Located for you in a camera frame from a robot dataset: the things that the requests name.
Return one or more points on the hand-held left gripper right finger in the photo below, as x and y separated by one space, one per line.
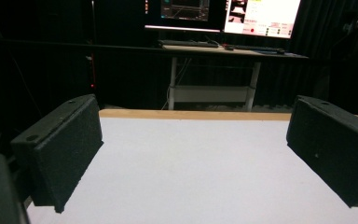
332 149

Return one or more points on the black curtain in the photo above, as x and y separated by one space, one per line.
332 46

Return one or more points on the bright computer monitor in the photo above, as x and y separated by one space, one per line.
262 17

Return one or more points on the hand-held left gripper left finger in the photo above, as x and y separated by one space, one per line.
60 149

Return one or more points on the slim black keyboard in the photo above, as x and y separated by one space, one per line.
254 48

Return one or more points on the wooden desk with white legs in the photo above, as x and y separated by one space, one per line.
213 77

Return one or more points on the black metal stand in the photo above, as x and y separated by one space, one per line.
92 46

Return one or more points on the dark computer monitor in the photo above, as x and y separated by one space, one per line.
185 14

